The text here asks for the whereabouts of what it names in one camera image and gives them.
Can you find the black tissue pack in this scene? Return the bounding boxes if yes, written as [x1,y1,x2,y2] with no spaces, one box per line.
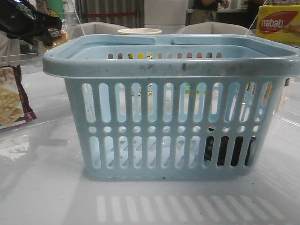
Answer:
[201,126,256,167]

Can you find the packaged bread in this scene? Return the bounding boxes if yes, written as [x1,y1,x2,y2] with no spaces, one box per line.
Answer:
[45,19,70,51]

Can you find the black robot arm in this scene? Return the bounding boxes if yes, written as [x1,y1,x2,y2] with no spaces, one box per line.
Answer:
[0,0,62,46]

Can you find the light blue plastic basket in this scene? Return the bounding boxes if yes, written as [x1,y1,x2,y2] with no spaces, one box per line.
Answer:
[43,34,300,180]

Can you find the white box behind basket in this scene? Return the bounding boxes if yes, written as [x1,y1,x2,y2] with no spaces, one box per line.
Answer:
[276,78,290,111]

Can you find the yellow paper cup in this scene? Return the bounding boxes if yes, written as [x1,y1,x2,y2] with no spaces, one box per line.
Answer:
[117,28,162,35]

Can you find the grey armchair right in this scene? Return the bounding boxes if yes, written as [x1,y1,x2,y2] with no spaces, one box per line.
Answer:
[175,22,248,35]

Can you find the grey armchair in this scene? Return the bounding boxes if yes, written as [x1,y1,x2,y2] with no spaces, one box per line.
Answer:
[175,22,248,35]
[68,22,127,39]

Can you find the grey armchair left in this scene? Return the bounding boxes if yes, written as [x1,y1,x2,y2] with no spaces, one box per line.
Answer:
[68,22,127,39]

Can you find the brown cracker snack bag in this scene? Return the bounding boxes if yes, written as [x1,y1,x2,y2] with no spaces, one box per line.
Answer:
[0,65,37,130]

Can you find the yellow cartoon poster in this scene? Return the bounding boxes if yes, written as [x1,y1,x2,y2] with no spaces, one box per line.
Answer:
[36,0,65,19]

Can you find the clear acrylic shelf left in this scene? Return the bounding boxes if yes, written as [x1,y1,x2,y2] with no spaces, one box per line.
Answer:
[0,12,79,66]

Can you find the yellow nabati wafer box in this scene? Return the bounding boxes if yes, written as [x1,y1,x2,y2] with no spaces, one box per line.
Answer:
[256,5,300,46]

